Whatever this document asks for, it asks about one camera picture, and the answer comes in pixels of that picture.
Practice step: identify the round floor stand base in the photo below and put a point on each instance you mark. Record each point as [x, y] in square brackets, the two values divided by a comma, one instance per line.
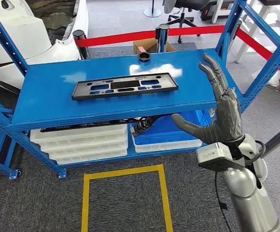
[152, 13]

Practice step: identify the white car body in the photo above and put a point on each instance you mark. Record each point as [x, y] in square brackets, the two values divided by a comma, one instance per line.
[9, 38]

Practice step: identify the black office chair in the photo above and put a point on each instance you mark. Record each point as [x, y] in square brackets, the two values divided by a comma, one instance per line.
[190, 4]

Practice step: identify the white plastic tray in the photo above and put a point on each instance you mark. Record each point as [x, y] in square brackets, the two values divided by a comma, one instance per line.
[87, 144]
[81, 133]
[89, 151]
[91, 158]

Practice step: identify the black lattice plastic part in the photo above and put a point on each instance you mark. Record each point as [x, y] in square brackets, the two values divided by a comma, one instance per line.
[142, 123]

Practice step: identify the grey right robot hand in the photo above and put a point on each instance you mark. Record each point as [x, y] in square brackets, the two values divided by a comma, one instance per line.
[228, 118]

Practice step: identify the chrome stanchion post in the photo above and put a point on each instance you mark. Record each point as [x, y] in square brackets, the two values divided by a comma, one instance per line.
[163, 38]

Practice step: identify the blue metal shelf rack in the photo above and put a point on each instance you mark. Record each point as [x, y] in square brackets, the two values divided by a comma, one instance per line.
[57, 96]

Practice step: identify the black round cap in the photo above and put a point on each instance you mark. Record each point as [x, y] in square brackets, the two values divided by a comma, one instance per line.
[144, 60]

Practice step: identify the black-capped stanchion post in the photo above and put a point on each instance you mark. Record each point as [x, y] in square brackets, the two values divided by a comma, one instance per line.
[79, 35]

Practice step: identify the blue plastic bin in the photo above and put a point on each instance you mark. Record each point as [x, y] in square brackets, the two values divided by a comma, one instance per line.
[164, 131]

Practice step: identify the white plastic bin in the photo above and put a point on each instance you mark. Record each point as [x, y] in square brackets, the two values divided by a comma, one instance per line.
[166, 146]

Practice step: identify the red barrier belt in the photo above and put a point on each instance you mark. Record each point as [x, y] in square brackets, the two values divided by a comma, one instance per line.
[118, 36]
[195, 30]

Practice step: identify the white table frame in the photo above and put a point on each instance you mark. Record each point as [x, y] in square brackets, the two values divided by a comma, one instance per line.
[250, 35]

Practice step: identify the black plastic panel part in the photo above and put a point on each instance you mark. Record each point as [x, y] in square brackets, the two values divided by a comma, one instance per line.
[125, 85]

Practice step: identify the clear plastic bag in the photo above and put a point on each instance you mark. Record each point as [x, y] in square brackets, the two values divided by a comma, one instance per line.
[272, 81]

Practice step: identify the cardboard box with pink label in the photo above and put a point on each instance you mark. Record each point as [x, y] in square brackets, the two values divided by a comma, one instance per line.
[149, 44]

